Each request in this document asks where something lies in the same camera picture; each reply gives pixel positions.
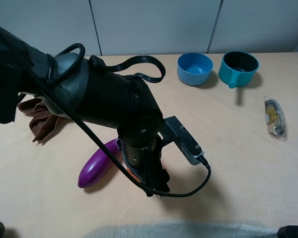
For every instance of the purple eggplant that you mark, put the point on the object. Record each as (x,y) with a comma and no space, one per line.
(94,169)

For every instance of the clear bag of small parts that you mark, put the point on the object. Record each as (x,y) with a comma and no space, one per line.
(275,119)

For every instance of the grey cloth at table edge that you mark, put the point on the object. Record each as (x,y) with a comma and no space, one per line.
(183,230)

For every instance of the orange fruit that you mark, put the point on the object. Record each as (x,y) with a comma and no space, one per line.
(134,175)

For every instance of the teal pot with handle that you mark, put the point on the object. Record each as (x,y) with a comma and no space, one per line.
(237,69)

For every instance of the blue plastic bowl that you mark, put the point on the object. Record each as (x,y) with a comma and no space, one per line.
(194,68)

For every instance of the brown cloth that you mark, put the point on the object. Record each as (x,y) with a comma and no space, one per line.
(44,125)

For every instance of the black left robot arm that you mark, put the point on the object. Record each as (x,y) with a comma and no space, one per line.
(89,91)

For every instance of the black block bottom right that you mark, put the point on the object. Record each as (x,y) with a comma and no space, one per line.
(288,232)

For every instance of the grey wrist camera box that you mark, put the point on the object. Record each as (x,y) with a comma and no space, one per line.
(185,141)

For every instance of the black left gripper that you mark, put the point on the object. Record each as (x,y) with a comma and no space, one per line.
(142,147)

